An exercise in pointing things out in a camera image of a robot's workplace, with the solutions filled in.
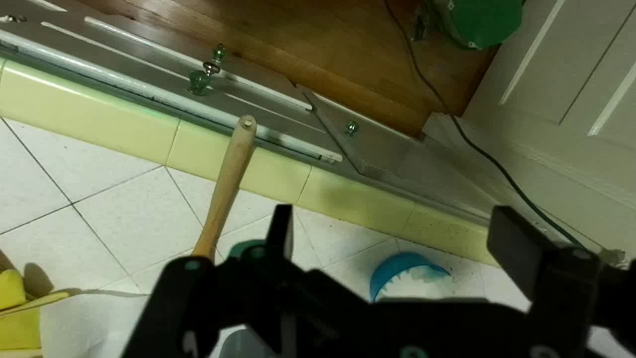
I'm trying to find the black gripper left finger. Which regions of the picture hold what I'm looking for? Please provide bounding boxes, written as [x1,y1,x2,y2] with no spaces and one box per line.
[122,202,297,358]

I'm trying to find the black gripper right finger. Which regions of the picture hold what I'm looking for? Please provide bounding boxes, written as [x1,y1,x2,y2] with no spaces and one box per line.
[488,206,636,358]

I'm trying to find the wooden cooking stick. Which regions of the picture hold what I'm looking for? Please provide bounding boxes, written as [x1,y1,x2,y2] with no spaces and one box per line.
[194,115,257,258]

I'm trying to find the blue bowl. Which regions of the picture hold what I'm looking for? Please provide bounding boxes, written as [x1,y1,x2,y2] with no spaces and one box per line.
[371,252,454,302]

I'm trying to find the yellow rubber gloves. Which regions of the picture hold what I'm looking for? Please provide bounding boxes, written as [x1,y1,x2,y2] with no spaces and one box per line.
[0,252,72,358]

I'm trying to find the green trash bin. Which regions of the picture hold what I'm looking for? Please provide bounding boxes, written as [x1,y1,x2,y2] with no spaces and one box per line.
[428,0,526,49]

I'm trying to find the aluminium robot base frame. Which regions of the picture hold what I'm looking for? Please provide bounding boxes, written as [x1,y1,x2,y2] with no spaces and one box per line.
[0,0,494,220]

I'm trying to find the black power cable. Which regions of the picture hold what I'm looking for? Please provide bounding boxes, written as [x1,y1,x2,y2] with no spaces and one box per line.
[382,0,593,252]

